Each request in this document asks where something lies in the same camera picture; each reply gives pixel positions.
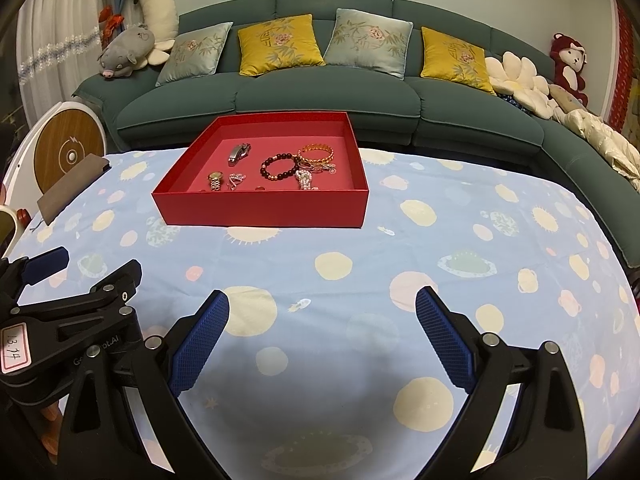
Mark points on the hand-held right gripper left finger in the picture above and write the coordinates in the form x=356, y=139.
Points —
x=200, y=345

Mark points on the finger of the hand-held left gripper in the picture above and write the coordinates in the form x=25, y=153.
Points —
x=107, y=297
x=47, y=262

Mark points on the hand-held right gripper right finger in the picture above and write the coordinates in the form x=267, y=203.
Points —
x=445, y=340

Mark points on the red jewelry box tray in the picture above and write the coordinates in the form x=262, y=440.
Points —
x=260, y=207

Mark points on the gold and silver watch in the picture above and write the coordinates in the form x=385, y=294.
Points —
x=216, y=177

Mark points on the person's left hand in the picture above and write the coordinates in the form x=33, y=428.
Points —
x=51, y=430

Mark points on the brown pouch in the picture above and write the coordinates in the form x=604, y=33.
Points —
x=70, y=190

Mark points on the round white wooden machine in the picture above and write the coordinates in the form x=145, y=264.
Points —
x=70, y=145

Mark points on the blue planet print tablecloth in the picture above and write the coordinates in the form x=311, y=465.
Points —
x=350, y=260

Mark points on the white sheer curtain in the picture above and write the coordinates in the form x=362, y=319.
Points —
x=55, y=60

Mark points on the grey pig plush toy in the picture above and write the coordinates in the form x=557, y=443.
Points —
x=127, y=47

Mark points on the blue patterned cloth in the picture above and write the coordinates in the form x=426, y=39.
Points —
x=512, y=100

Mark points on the red curtain tassel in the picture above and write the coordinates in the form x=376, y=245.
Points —
x=110, y=20

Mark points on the cream quilted blanket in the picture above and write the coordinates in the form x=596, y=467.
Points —
x=600, y=140

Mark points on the light blue embroidered pillow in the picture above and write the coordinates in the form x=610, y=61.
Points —
x=195, y=52
x=370, y=40

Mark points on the teal sofa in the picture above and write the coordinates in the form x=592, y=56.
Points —
x=325, y=97

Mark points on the white flower cushion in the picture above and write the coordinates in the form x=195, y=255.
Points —
x=520, y=77

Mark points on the white cow plush toy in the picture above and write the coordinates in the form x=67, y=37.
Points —
x=157, y=10

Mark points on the yellow embroidered pillow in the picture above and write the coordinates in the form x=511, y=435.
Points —
x=452, y=57
x=277, y=45

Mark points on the red monkey plush toy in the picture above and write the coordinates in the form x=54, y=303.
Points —
x=567, y=67

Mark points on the red wall hanging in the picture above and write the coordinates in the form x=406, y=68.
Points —
x=625, y=60

